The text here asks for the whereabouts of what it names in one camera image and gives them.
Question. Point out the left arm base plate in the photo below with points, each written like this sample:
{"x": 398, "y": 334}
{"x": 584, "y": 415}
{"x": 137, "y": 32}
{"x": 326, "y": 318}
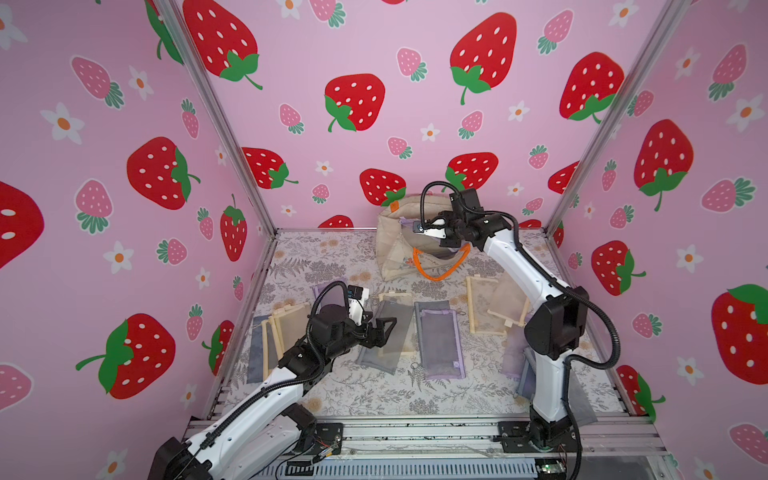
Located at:
{"x": 325, "y": 439}

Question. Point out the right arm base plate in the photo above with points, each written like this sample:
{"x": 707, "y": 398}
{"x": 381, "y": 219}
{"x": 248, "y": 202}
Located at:
{"x": 528, "y": 437}

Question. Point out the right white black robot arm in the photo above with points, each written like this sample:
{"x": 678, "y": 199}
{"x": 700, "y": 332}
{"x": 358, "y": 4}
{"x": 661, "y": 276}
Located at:
{"x": 559, "y": 310}

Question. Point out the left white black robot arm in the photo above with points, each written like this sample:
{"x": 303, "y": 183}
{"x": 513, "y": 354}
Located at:
{"x": 271, "y": 421}

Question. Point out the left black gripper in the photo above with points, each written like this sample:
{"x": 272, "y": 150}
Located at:
{"x": 377, "y": 338}

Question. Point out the grey pouch near right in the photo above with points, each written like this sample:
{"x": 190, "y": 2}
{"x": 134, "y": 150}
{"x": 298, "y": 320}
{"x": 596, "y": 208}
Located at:
{"x": 518, "y": 363}

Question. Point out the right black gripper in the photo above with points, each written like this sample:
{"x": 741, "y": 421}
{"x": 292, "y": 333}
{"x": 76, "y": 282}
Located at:
{"x": 450, "y": 227}

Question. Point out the cream canvas tote bag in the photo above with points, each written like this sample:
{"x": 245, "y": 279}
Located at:
{"x": 401, "y": 252}

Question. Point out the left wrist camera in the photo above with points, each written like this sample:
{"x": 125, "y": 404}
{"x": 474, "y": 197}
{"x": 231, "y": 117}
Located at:
{"x": 357, "y": 297}

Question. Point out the grey mesh pencil pouch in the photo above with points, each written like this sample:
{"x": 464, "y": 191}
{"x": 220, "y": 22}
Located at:
{"x": 396, "y": 315}

